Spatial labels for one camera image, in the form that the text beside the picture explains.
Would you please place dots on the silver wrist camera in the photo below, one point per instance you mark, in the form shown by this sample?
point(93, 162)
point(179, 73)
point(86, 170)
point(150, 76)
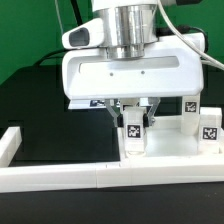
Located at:
point(88, 35)

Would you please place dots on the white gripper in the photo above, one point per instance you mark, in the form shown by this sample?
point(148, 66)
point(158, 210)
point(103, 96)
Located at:
point(168, 69)

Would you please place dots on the white square tabletop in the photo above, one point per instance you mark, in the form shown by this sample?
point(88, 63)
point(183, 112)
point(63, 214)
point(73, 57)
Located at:
point(165, 139)

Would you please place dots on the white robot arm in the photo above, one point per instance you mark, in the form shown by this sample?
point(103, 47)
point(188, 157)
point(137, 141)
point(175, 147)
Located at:
point(118, 56)

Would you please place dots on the white U-shaped fence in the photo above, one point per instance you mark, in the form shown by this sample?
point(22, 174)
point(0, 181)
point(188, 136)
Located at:
point(125, 172)

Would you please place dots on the white marker sheet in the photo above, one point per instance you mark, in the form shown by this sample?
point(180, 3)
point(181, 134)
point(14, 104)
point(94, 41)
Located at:
point(87, 104)

